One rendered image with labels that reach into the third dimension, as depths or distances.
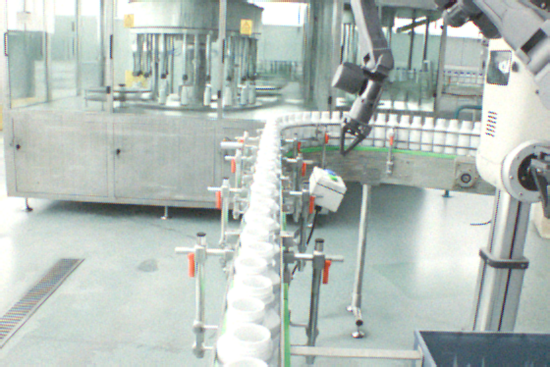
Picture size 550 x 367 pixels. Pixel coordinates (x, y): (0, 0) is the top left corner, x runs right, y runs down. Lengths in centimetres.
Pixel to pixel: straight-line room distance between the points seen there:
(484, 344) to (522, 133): 54
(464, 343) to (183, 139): 370
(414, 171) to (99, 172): 284
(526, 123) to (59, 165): 406
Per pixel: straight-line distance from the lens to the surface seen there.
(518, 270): 153
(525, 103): 136
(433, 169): 277
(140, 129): 457
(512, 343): 110
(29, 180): 499
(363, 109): 137
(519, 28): 84
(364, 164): 277
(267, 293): 61
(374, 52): 141
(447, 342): 105
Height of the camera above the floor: 141
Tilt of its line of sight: 14 degrees down
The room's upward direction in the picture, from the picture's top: 3 degrees clockwise
